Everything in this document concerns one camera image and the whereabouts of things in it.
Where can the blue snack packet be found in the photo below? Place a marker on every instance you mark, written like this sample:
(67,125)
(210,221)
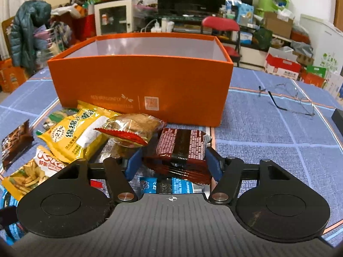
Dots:
(150,185)

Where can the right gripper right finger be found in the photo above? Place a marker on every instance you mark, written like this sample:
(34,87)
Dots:
(227,172)

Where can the shrimp chips snack bag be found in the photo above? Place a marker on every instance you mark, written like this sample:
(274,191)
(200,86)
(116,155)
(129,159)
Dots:
(43,166)

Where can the orange carton on floor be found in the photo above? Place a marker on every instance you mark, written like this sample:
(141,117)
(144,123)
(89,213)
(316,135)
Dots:
(12,77)

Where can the wire frame eyeglasses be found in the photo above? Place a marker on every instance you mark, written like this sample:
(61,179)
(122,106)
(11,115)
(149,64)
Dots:
(287,97)

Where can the yellow snack bag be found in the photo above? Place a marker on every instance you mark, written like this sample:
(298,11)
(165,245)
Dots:
(76,136)

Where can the red folding chair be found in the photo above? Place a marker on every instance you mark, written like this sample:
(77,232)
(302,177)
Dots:
(224,27)

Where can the dark green puffer jacket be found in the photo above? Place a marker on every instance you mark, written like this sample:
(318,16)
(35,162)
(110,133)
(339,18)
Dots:
(30,15)

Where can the red white gift carton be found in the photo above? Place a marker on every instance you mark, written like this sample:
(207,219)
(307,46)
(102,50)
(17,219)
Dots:
(282,63)

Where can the brown cardboard box right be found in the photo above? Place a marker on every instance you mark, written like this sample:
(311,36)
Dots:
(278,26)

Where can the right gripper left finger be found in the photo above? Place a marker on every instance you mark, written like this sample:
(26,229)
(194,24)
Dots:
(117,181)

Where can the brown glossy snack packet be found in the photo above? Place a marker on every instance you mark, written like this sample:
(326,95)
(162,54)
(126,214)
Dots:
(14,144)

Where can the orange cardboard box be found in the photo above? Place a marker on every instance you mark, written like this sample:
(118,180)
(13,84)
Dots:
(177,77)

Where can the white chest freezer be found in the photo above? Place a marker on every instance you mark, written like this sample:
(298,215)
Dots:
(326,41)

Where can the white glass door cabinet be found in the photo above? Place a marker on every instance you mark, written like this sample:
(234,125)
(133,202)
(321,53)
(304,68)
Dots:
(114,17)

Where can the dark red snack packet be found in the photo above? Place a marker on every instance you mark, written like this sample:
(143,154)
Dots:
(180,153)

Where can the black glasses case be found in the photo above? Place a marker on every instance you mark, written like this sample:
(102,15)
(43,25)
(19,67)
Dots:
(337,118)

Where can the clear brown cake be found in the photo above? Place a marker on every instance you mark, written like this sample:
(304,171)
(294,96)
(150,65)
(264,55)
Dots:
(131,130)

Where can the blue plaid tablecloth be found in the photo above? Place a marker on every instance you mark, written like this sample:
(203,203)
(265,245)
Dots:
(252,128)

